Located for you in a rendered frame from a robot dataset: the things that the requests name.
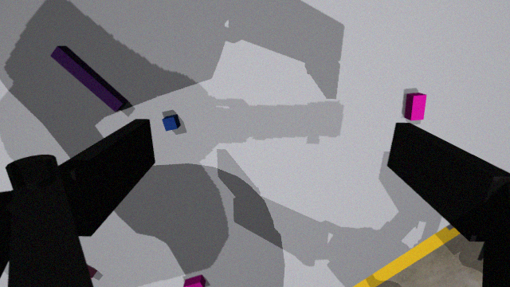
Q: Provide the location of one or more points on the small blue block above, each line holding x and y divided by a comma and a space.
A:
171, 122

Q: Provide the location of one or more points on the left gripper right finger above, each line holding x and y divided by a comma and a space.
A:
470, 193

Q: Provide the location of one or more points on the magenta block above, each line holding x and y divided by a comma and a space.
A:
415, 106
198, 281

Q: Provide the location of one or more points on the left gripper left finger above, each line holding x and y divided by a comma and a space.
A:
50, 206

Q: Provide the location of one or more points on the dark purple rod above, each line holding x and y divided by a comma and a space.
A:
89, 78

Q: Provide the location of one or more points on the pink rod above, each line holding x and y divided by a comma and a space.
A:
91, 271

